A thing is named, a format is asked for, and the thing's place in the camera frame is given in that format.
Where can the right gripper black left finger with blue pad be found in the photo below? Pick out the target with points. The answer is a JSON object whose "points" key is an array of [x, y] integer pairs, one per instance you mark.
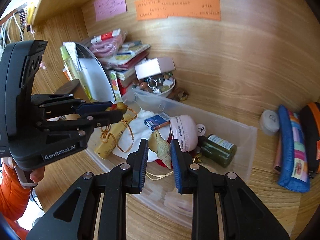
{"points": [[95, 205]]}

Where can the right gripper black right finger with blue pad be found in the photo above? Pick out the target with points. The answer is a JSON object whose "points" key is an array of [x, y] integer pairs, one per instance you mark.
{"points": [[244, 215]]}

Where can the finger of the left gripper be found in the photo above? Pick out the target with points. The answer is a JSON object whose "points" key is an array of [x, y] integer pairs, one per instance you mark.
{"points": [[94, 119], [93, 107]]}

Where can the yellow lotion tube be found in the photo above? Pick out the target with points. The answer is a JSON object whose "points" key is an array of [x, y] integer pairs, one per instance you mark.
{"points": [[111, 135]]}

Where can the golden cord charm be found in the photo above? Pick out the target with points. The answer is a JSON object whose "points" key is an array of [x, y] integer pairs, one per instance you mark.
{"points": [[124, 109]]}

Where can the white drawstring pouch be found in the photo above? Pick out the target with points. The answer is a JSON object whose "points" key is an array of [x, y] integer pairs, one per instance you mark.
{"points": [[140, 131]]}

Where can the small blue card box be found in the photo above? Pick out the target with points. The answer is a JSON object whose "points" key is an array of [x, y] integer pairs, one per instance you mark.
{"points": [[157, 121]]}

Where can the beige conch seashell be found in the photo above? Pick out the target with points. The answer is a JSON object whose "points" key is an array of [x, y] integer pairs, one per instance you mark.
{"points": [[161, 148]]}

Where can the green pump bottle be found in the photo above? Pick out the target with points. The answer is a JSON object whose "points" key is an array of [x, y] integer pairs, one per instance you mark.
{"points": [[217, 149]]}

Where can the pink round mini fan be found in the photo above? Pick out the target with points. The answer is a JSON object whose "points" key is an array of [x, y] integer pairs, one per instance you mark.
{"points": [[186, 131]]}

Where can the orange sleeve forearm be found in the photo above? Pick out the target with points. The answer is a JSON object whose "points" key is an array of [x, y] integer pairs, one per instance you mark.
{"points": [[14, 200]]}

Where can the person's left hand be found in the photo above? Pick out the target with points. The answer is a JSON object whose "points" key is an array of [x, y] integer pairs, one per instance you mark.
{"points": [[36, 175]]}

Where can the brown lidded mug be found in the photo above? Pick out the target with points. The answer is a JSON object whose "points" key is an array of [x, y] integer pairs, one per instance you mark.
{"points": [[71, 87]]}

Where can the stack of books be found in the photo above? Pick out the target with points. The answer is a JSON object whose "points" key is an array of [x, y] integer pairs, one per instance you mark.
{"points": [[116, 54]]}

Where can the green spray bottle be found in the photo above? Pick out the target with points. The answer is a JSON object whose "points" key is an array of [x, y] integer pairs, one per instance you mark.
{"points": [[74, 72]]}

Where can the blue patchwork pouch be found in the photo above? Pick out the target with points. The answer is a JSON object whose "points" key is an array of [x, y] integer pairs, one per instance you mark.
{"points": [[293, 159]]}

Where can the white cardboard box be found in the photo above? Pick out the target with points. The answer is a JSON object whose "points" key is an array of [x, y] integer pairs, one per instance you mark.
{"points": [[154, 67]]}

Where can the bowl of trinkets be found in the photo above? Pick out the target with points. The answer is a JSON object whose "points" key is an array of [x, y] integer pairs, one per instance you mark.
{"points": [[160, 84]]}

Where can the red fabric pouch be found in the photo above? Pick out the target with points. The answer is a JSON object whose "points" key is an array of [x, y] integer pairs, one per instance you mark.
{"points": [[158, 161]]}

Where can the clear plastic storage bin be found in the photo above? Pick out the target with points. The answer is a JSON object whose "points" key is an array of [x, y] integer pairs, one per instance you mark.
{"points": [[161, 195]]}

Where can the red white tube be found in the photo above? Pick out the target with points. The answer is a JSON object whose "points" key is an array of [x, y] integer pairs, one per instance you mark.
{"points": [[105, 36]]}

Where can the white round tape dispenser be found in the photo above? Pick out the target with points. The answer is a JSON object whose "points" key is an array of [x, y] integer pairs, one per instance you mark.
{"points": [[269, 122]]}

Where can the pink sticky note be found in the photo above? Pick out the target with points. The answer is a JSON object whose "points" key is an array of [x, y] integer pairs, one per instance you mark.
{"points": [[105, 9]]}

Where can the black orange zip case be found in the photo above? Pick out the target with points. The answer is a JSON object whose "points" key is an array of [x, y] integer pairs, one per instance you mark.
{"points": [[309, 120]]}

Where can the orange paper note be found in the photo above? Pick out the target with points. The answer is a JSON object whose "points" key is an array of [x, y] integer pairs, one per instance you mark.
{"points": [[155, 9]]}

